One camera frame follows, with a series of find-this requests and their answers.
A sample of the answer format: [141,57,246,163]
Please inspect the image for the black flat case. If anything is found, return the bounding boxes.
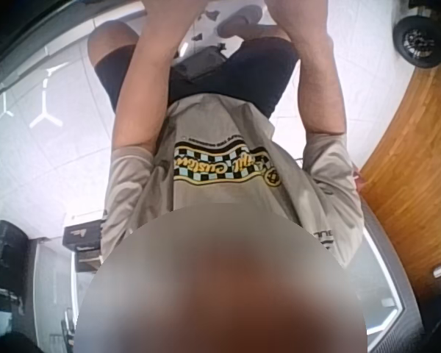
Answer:
[175,47,229,81]

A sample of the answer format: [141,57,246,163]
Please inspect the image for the person's legs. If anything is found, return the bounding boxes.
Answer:
[87,4,301,121]

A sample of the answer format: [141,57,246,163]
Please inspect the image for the black cardboard box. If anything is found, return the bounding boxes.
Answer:
[62,219,104,255]

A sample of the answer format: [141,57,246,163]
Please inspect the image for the grey framed glass panel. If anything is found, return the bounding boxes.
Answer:
[362,205,426,341]

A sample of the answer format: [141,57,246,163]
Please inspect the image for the black equipment rack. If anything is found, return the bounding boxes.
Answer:
[0,219,29,315]

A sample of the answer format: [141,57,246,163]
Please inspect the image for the dark grey vehicle body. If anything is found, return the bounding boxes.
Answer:
[0,0,143,100]

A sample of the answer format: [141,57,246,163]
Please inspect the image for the black rubber tyre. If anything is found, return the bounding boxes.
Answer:
[392,6,441,69]

